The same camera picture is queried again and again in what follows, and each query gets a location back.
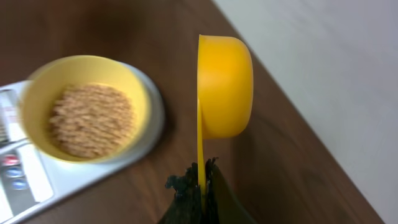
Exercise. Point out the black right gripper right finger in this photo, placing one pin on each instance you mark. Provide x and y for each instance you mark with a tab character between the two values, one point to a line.
222	205

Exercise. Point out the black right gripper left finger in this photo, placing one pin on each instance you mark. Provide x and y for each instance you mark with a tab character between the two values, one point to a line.
186	205

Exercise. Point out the yellow plastic measuring scoop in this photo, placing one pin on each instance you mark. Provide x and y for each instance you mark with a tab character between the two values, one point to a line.
224	94

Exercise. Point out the pale yellow bowl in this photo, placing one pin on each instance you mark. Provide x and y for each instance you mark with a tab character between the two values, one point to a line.
47	83

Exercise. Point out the soybeans in bowl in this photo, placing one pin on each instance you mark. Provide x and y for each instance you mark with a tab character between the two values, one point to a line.
91	120

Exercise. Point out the white digital kitchen scale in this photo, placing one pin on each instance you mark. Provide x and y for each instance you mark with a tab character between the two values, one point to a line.
32	181

